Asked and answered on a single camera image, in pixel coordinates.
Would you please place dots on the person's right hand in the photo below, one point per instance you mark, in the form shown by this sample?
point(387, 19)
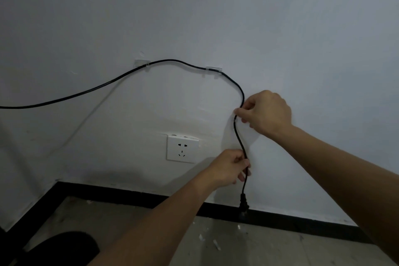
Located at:
point(268, 113)

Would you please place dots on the person's left hand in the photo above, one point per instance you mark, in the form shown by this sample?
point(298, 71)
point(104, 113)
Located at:
point(223, 167)

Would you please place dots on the person's left thumb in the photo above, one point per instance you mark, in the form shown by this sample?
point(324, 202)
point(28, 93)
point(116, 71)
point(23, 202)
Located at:
point(237, 156)

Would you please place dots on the person's right thumb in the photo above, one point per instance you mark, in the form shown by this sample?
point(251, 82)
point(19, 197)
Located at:
point(246, 119)

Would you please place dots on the person's right forearm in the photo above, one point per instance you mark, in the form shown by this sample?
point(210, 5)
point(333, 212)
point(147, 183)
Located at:
point(346, 175)

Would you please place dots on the person's left forearm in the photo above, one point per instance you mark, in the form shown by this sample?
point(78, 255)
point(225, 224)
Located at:
point(156, 222)

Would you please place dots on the black baseboard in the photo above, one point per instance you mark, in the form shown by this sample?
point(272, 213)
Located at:
point(131, 195)

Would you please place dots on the person's black trouser leg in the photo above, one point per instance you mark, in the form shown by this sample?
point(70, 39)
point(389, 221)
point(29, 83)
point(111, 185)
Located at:
point(62, 250)

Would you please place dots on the white wall socket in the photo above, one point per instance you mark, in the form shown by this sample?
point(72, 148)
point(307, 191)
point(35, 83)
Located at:
point(182, 149)

